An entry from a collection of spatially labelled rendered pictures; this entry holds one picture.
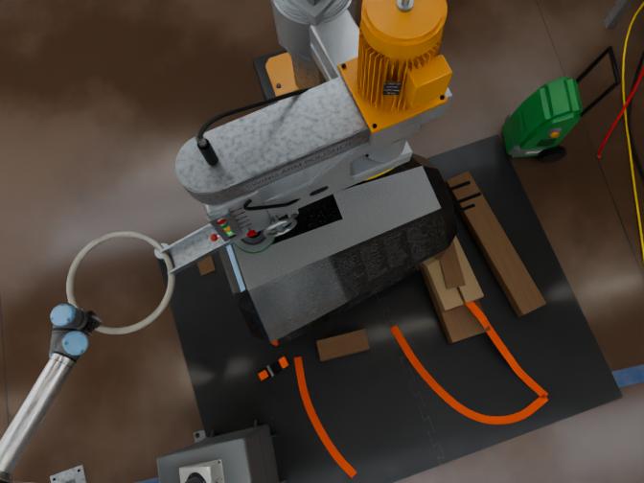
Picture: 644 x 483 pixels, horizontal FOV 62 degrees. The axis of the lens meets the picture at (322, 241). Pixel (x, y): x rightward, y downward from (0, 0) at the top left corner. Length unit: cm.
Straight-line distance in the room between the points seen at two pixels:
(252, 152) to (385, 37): 59
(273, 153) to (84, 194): 234
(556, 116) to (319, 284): 169
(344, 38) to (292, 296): 121
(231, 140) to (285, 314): 113
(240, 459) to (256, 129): 145
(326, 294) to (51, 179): 222
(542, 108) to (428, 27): 199
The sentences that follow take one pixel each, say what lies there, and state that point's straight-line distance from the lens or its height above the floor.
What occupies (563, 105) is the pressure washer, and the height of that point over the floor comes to 57.
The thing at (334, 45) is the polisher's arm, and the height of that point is 150.
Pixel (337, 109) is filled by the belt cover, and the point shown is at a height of 172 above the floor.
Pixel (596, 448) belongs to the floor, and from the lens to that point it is 370.
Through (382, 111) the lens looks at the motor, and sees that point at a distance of 186.
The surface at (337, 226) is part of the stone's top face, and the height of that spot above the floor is 85.
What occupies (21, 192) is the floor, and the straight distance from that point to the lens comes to 421.
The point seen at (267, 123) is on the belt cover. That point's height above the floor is 172.
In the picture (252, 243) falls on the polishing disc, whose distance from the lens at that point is 262.
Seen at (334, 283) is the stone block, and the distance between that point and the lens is 269.
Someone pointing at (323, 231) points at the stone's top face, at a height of 85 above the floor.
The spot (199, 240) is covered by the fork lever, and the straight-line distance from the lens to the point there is 258.
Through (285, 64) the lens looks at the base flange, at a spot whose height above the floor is 78.
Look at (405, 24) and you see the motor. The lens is 157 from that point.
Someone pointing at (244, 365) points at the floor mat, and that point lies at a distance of 342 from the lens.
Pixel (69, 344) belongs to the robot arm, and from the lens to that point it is 225.
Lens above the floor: 338
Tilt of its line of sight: 75 degrees down
